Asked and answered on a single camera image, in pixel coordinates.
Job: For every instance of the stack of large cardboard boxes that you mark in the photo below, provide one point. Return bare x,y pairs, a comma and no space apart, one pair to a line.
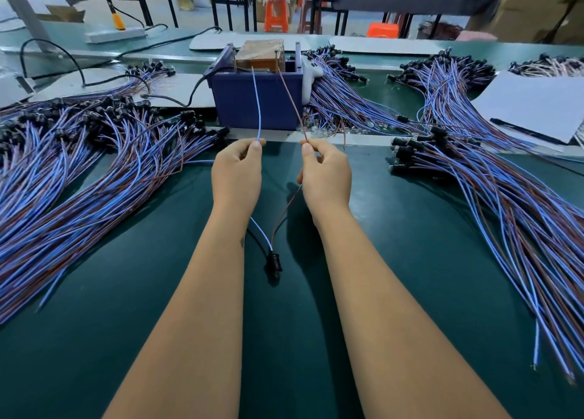
540,5

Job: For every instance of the brown cardboard block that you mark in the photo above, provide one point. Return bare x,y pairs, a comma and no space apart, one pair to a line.
260,55

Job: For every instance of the open cardboard box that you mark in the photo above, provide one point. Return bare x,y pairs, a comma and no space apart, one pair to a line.
62,13

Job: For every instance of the blue plastic tester box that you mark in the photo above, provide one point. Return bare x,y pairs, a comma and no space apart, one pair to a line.
242,102

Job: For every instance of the pink plastic stool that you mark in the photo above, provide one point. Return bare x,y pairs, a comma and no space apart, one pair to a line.
477,36

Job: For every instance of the orange plug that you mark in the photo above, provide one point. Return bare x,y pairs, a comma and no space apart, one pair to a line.
118,21

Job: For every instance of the person's right forearm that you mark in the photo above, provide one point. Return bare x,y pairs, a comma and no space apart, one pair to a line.
406,332

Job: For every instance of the white plastic device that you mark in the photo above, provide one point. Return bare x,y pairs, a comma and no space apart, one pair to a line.
14,90

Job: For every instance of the white power strip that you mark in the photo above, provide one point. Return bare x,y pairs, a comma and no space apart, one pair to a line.
115,34

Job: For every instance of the white flat mat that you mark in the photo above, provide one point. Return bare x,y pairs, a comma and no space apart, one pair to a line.
219,42
175,90
388,45

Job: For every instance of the orange plastic stool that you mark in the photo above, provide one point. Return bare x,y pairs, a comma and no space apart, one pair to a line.
383,30
276,15

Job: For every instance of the person's right hand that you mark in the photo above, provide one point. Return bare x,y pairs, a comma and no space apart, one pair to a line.
327,181

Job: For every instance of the person's left hand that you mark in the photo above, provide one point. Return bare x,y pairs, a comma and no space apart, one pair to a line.
237,179

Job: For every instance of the person's left forearm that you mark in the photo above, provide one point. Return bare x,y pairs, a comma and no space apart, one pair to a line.
182,332

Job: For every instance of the thin black stand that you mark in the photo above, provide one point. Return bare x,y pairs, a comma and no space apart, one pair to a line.
321,1

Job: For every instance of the white paper sheet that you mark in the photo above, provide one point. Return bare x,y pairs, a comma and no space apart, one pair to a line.
534,106

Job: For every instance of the grey metal pole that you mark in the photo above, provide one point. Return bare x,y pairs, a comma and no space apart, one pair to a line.
23,8

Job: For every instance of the black pen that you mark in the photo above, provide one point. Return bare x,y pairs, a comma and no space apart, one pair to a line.
527,131

